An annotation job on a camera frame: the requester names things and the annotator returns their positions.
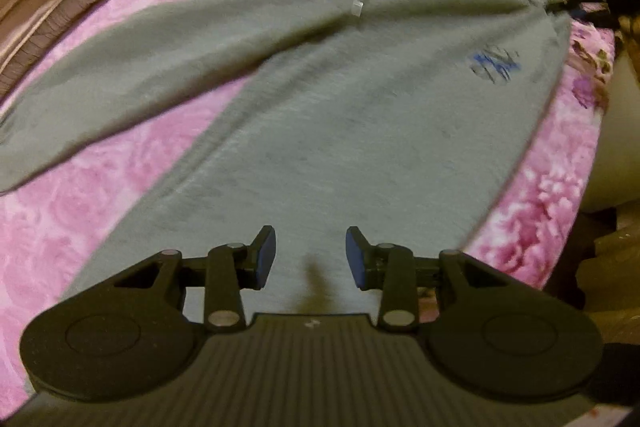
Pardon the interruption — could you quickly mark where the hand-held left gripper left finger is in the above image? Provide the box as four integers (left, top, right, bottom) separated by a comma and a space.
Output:
113, 225, 277, 333

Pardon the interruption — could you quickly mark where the cream bed side panel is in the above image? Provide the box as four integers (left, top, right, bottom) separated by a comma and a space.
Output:
579, 54, 640, 214

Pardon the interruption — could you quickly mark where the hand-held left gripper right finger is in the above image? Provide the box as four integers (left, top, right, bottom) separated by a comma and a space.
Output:
345, 226, 507, 333

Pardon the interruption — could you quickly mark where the pink rose blanket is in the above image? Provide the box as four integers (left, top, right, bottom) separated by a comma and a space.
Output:
0, 0, 617, 408

